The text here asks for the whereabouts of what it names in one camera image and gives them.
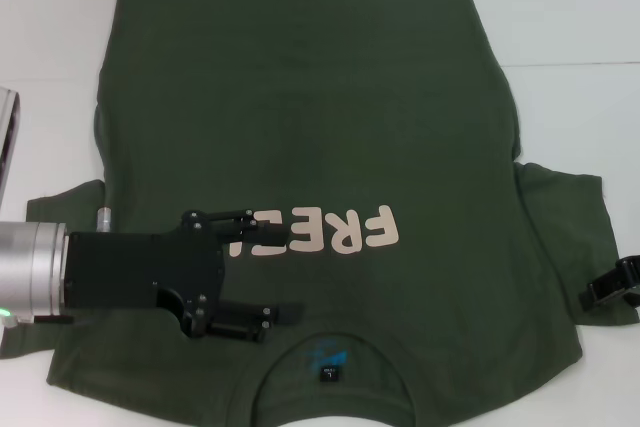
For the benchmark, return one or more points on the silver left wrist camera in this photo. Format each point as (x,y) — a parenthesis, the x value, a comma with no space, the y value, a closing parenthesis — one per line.
(9,147)

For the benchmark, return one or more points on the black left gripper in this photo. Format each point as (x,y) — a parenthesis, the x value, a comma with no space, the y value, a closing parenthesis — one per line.
(140,269)

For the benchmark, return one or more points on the dark green t-shirt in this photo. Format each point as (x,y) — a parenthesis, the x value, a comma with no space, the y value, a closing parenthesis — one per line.
(310,112)

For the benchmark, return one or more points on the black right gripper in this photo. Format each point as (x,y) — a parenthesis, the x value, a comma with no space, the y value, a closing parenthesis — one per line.
(632,277)

